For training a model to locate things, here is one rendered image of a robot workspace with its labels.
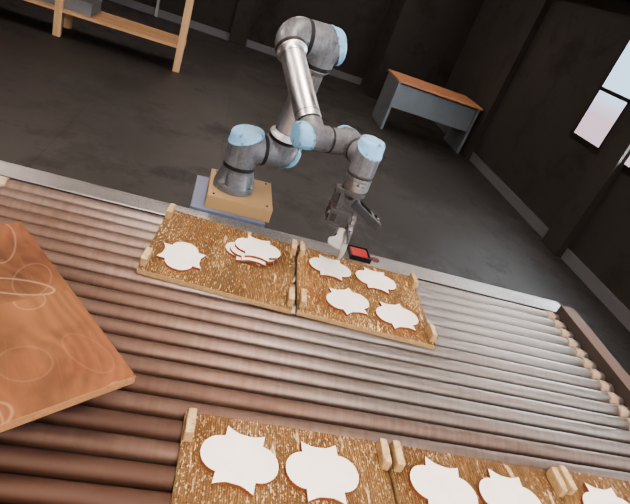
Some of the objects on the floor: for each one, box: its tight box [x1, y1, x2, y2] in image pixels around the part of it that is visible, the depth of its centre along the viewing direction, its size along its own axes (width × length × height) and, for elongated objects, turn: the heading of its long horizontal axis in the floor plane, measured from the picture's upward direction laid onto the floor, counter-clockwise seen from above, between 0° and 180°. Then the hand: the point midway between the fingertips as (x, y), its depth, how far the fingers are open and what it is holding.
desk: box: [372, 69, 483, 154], centre depth 753 cm, size 68×131×70 cm, turn 67°
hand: (338, 248), depth 158 cm, fingers open, 14 cm apart
